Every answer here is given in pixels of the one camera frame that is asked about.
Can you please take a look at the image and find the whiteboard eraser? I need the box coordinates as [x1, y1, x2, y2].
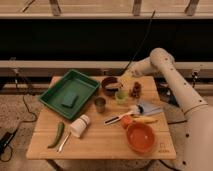
[105, 83, 121, 91]

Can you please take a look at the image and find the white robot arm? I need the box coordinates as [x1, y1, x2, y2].
[119, 48, 213, 171]

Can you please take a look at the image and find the dark brown bowl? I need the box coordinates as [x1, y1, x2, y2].
[101, 76, 122, 97]

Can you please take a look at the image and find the red orange bowl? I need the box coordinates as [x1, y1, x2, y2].
[126, 122, 156, 154]

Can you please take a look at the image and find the brown pinecone cluster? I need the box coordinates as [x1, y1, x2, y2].
[130, 82, 142, 99]

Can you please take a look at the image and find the small green cup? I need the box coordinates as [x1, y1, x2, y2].
[115, 90, 127, 104]

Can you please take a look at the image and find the light blue cloth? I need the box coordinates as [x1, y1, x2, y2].
[137, 101, 163, 116]

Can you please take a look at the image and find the yellow banana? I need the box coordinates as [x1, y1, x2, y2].
[133, 116, 157, 124]

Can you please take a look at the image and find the small orange fruit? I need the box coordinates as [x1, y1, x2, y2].
[120, 116, 133, 129]

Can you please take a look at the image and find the green plastic tray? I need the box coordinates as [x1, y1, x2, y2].
[39, 69, 100, 120]

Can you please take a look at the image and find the teal sponge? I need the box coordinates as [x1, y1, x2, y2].
[62, 92, 78, 107]

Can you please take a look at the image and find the white cylindrical cup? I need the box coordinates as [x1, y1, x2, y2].
[70, 115, 90, 138]

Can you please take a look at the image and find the green chili pepper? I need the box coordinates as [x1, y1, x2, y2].
[47, 122, 65, 148]

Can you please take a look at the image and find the silver spoon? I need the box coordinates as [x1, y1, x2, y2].
[57, 132, 71, 153]

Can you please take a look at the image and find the black power adapter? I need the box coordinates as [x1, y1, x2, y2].
[0, 132, 13, 155]

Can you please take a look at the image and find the black hanging cable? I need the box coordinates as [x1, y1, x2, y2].
[119, 10, 157, 76]

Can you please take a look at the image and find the black floor cable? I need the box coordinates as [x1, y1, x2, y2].
[13, 71, 38, 134]

